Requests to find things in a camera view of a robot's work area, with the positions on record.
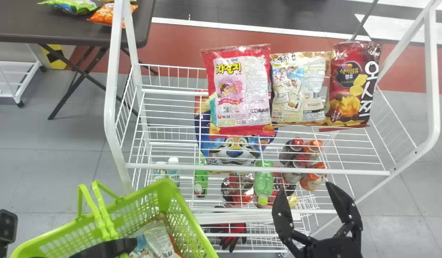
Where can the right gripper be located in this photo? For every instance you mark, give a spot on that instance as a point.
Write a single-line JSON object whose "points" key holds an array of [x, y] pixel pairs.
{"points": [[332, 249]]}

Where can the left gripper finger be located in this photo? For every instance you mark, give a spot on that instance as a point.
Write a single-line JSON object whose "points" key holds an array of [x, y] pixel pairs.
{"points": [[106, 248]]}

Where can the green basket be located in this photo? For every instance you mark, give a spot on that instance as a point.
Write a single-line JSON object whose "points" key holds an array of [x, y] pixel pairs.
{"points": [[160, 195]]}

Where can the orange bottle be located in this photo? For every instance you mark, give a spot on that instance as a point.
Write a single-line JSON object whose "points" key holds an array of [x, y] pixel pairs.
{"points": [[313, 147], [313, 179]]}

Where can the black bottle red cap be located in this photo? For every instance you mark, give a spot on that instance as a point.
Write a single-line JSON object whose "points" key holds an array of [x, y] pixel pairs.
{"points": [[294, 168], [291, 148]]}

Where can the white snack packet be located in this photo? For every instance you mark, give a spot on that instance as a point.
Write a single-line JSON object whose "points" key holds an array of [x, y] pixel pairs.
{"points": [[158, 238]]}

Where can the green bottle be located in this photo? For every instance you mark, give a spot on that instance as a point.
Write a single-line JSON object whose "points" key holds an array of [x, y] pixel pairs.
{"points": [[264, 182]]}

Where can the red gloves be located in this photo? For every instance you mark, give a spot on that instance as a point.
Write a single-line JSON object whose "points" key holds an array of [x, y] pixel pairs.
{"points": [[229, 233]]}

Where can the white bottle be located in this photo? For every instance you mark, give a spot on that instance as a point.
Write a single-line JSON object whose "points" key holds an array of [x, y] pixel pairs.
{"points": [[159, 172], [174, 170]]}

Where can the blue cereal bag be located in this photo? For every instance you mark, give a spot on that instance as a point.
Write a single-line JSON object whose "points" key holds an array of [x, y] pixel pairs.
{"points": [[235, 148]]}

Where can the green can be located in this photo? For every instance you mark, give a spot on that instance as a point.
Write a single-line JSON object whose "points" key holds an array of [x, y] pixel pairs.
{"points": [[201, 181]]}

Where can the beige snack packet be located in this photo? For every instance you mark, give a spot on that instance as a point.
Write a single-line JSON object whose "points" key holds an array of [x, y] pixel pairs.
{"points": [[299, 89]]}

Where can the dark red snack packet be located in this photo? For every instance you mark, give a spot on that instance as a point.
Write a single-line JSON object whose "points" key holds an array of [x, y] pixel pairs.
{"points": [[353, 86]]}

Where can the red snack packet pink panel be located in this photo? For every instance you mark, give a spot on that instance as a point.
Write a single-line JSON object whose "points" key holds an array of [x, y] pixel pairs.
{"points": [[238, 89]]}

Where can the white shelf trolley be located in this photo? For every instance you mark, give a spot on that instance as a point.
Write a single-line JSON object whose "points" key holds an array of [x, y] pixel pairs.
{"points": [[16, 77]]}

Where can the dark side table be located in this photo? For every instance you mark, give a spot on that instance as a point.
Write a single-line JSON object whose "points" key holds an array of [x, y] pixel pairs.
{"points": [[63, 25]]}

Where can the orange snack packet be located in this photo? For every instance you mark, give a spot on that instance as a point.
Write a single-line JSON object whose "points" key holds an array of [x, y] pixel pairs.
{"points": [[108, 14]]}

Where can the green snack packet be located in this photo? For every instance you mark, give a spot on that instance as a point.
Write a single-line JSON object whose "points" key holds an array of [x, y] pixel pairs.
{"points": [[72, 5]]}

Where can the yellow black striped post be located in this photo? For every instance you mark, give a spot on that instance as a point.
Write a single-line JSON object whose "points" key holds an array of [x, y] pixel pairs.
{"points": [[54, 57]]}

